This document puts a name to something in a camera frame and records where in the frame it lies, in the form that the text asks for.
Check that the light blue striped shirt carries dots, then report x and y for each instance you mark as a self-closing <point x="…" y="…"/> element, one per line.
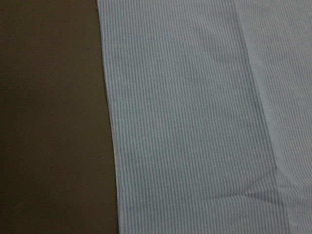
<point x="210" y="103"/>

